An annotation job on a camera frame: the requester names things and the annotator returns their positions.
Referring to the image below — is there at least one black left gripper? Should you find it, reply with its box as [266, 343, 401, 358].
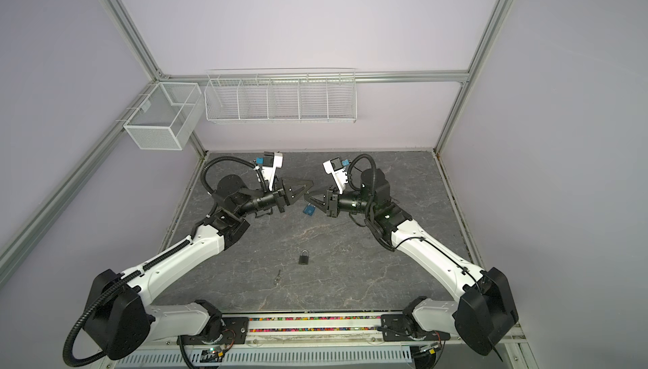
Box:
[235, 177, 313, 218]

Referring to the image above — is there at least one blue padlock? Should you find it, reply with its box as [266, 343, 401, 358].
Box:
[303, 205, 316, 215]

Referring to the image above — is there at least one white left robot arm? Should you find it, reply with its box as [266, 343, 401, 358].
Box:
[63, 174, 313, 367]

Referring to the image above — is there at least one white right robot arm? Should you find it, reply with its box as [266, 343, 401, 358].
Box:
[305, 170, 519, 355]

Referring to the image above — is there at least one small silver key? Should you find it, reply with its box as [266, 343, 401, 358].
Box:
[273, 269, 282, 286]

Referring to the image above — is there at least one white mesh box basket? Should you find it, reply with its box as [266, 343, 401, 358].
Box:
[124, 82, 204, 151]

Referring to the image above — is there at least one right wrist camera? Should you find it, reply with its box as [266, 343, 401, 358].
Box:
[323, 157, 350, 194]

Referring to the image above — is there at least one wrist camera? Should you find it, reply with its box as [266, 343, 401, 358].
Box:
[256, 152, 284, 191]
[323, 157, 350, 194]

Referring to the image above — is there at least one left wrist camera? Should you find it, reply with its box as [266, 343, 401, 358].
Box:
[256, 152, 284, 191]

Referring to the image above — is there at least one white wire shelf basket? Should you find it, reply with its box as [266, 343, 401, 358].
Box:
[204, 68, 358, 124]

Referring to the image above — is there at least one white slotted cable duct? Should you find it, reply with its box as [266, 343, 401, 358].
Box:
[116, 345, 413, 368]

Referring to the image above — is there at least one black corrugated left cable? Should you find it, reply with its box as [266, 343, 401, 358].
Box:
[62, 155, 259, 368]

